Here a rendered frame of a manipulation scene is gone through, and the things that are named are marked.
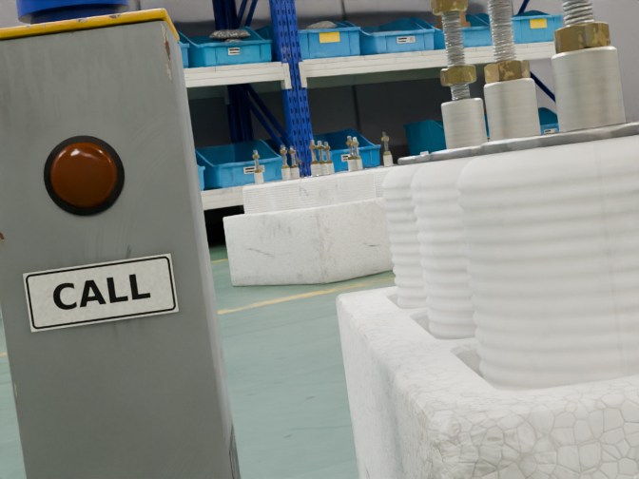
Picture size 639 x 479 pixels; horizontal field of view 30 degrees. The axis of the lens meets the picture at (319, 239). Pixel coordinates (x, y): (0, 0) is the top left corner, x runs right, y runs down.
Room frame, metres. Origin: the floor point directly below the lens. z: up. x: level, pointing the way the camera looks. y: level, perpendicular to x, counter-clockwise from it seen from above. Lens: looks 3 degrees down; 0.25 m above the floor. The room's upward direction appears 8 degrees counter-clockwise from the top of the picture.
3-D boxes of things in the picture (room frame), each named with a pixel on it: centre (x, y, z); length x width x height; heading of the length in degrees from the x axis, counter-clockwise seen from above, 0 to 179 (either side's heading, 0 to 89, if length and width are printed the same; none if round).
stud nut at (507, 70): (0.52, -0.09, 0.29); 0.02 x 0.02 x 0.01; 58
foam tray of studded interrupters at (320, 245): (3.04, -0.03, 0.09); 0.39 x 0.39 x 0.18; 38
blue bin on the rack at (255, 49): (5.58, 0.37, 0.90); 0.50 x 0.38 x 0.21; 32
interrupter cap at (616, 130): (0.40, -0.10, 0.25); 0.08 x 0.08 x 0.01
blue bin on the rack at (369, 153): (5.83, -0.07, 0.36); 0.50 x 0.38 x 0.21; 32
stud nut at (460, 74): (0.64, -0.09, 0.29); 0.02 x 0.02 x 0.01; 70
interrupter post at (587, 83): (0.40, -0.10, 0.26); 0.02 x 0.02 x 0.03
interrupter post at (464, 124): (0.64, -0.09, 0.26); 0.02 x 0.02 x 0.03
